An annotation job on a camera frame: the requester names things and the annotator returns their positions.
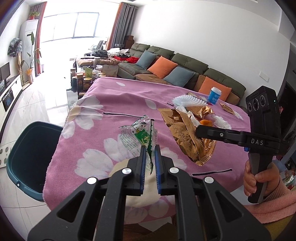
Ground white standing air conditioner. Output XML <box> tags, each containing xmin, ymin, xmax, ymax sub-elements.
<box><xmin>19</xmin><ymin>20</ymin><xmax>38</xmax><ymax>82</ymax></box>

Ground black framed window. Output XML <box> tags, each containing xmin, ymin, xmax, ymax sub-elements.
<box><xmin>41</xmin><ymin>12</ymin><xmax>99</xmax><ymax>42</ymax></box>

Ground blue-grey cushion near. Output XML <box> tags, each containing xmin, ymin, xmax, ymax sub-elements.
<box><xmin>164</xmin><ymin>66</ymin><xmax>195</xmax><ymax>87</ymax></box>

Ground person right hand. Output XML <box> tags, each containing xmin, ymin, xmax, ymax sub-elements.
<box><xmin>243</xmin><ymin>161</ymin><xmax>280</xmax><ymax>196</ymax></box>

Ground green clear snack wrapper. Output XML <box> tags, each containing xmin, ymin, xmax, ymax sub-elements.
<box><xmin>119</xmin><ymin>115</ymin><xmax>157</xmax><ymax>175</ymax></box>

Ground white foam fruit net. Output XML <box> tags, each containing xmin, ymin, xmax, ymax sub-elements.
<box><xmin>172</xmin><ymin>95</ymin><xmax>207</xmax><ymax>108</ymax></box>

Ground orange cushion near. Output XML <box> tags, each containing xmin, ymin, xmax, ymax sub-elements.
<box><xmin>199</xmin><ymin>77</ymin><xmax>232</xmax><ymax>101</ymax></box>

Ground right orange grey curtain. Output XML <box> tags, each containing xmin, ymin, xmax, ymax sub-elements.
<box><xmin>106</xmin><ymin>2</ymin><xmax>138</xmax><ymax>50</ymax></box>

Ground dark green sectional sofa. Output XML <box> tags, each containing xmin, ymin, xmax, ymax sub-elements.
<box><xmin>117</xmin><ymin>43</ymin><xmax>246</xmax><ymax>105</ymax></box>

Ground orange cushion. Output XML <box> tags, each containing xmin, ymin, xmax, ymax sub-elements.
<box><xmin>148</xmin><ymin>56</ymin><xmax>178</xmax><ymax>79</ymax></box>
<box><xmin>199</xmin><ymin>77</ymin><xmax>232</xmax><ymax>101</ymax></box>

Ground white tissue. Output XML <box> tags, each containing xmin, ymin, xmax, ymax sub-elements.
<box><xmin>175</xmin><ymin>106</ymin><xmax>192</xmax><ymax>114</ymax></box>
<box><xmin>211</xmin><ymin>115</ymin><xmax>232</xmax><ymax>130</ymax></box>

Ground brown ottoman with clutter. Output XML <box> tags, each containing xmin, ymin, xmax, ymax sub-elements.
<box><xmin>75</xmin><ymin>56</ymin><xmax>122</xmax><ymax>67</ymax></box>

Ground black white tv cabinet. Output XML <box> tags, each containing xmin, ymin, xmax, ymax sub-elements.
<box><xmin>1</xmin><ymin>75</ymin><xmax>22</xmax><ymax>139</ymax></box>

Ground tall green potted plant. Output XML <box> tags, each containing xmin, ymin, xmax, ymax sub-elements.
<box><xmin>21</xmin><ymin>31</ymin><xmax>41</xmax><ymax>84</ymax></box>

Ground gold foil snack bag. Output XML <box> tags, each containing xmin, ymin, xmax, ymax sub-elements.
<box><xmin>159</xmin><ymin>108</ymin><xmax>216</xmax><ymax>166</ymax></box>

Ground cluttered glass coffee table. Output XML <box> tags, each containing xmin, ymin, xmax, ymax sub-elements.
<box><xmin>66</xmin><ymin>67</ymin><xmax>106</xmax><ymax>109</ymax></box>

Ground brown gold sachet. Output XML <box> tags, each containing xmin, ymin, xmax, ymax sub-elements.
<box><xmin>219</xmin><ymin>102</ymin><xmax>235</xmax><ymax>115</ymax></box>

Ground orange grey curtain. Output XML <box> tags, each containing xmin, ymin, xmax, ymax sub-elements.
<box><xmin>106</xmin><ymin>2</ymin><xmax>138</xmax><ymax>50</ymax></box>
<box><xmin>28</xmin><ymin>1</ymin><xmax>47</xmax><ymax>76</ymax></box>

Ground orange cushion far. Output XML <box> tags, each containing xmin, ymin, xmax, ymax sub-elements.
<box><xmin>148</xmin><ymin>56</ymin><xmax>178</xmax><ymax>79</ymax></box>

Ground left orange grey curtain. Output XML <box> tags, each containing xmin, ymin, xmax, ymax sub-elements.
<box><xmin>28</xmin><ymin>1</ymin><xmax>47</xmax><ymax>76</ymax></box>

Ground teal trash bin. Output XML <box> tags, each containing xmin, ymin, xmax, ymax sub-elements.
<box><xmin>6</xmin><ymin>121</ymin><xmax>63</xmax><ymax>202</ymax></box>

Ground brown paper bag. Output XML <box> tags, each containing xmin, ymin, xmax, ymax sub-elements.
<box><xmin>102</xmin><ymin>65</ymin><xmax>118</xmax><ymax>77</ymax></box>

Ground small black monitor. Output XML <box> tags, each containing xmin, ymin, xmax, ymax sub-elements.
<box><xmin>0</xmin><ymin>62</ymin><xmax>11</xmax><ymax>80</ymax></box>

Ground pink floral tablecloth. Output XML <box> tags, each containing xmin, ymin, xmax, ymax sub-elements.
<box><xmin>43</xmin><ymin>77</ymin><xmax>247</xmax><ymax>209</ymax></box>

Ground orange peel piece large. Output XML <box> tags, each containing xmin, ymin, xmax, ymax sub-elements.
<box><xmin>199</xmin><ymin>120</ymin><xmax>213</xmax><ymax>127</ymax></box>

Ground blue white lidded cup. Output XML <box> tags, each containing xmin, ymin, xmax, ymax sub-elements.
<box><xmin>208</xmin><ymin>87</ymin><xmax>222</xmax><ymax>105</ymax></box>

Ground blue-grey cushion far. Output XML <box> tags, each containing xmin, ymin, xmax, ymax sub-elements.
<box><xmin>136</xmin><ymin>50</ymin><xmax>157</xmax><ymax>70</ymax></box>

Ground blue-grey cushion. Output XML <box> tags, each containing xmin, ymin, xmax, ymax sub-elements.
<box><xmin>164</xmin><ymin>66</ymin><xmax>195</xmax><ymax>87</ymax></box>
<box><xmin>136</xmin><ymin>50</ymin><xmax>157</xmax><ymax>70</ymax></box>

